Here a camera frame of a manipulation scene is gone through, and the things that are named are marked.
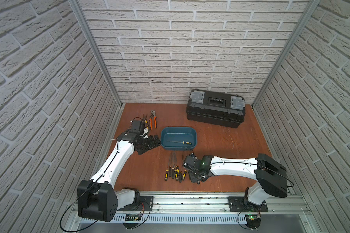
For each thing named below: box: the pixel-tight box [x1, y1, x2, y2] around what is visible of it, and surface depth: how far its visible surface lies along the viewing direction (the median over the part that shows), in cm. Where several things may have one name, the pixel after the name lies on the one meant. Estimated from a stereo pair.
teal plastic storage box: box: [160, 126, 197, 151], surface depth 99 cm
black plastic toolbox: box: [185, 89, 246, 129], surface depth 99 cm
